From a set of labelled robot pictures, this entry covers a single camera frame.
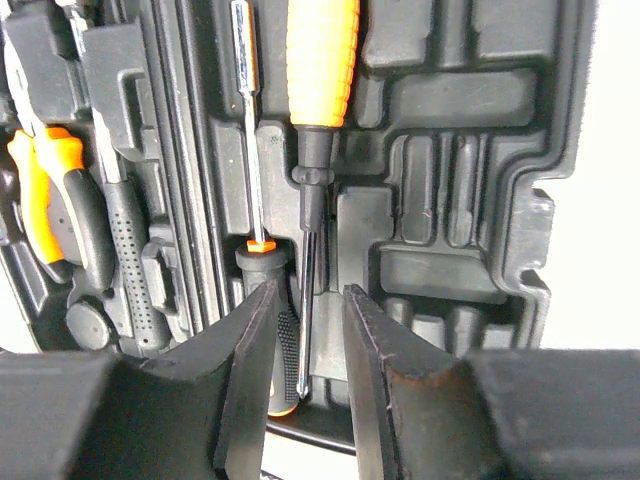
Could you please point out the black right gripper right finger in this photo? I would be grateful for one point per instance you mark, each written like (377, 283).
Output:
(419, 412)

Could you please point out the orange black needle nose pliers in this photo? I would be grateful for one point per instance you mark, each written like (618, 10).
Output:
(50, 159)

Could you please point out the black orange grip screwdriver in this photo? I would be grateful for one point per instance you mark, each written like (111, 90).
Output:
(260, 258)

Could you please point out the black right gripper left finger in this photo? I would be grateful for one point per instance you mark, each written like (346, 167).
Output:
(198, 411)

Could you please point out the black handle claw hammer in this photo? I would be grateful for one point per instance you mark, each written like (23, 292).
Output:
(139, 325)

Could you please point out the black plastic tool case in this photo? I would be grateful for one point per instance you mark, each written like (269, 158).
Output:
(457, 109)

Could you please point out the orange handle black shaft screwdriver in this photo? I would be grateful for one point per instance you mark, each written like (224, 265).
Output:
(321, 47)

